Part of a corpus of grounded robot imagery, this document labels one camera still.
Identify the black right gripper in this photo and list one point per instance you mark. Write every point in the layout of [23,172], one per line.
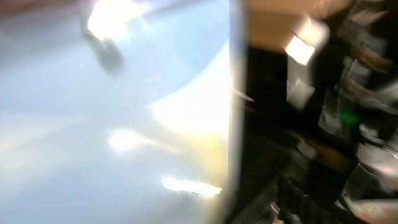
[320,122]

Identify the blue Samsung Galaxy smartphone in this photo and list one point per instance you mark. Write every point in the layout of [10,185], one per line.
[120,111]

